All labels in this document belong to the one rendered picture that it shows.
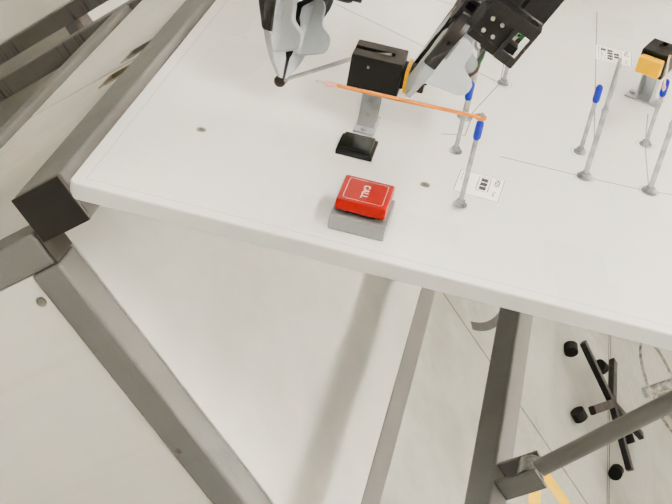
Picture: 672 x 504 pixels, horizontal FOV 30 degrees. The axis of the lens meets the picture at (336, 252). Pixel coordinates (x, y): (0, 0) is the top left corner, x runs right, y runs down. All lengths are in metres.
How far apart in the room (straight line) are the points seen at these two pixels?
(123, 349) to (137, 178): 0.19
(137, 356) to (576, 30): 0.79
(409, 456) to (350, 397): 1.92
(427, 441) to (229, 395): 2.32
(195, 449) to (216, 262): 0.26
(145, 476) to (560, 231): 0.53
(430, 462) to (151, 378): 2.42
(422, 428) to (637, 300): 2.54
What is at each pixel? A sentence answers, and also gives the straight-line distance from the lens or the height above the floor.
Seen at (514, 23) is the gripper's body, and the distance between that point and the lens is 1.30.
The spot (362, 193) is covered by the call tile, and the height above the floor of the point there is 1.10.
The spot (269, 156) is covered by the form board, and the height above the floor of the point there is 0.99.
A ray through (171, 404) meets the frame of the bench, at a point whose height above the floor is 0.80.
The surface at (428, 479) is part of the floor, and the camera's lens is 3.67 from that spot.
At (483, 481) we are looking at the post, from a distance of 1.53.
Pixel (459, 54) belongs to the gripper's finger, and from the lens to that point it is 1.33.
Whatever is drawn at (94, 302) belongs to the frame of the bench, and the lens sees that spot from 1.32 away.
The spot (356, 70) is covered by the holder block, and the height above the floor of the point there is 1.09.
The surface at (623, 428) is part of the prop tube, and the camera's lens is 1.46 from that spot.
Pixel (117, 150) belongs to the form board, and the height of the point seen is 0.89.
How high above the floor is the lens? 1.59
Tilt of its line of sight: 26 degrees down
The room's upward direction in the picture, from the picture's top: 66 degrees clockwise
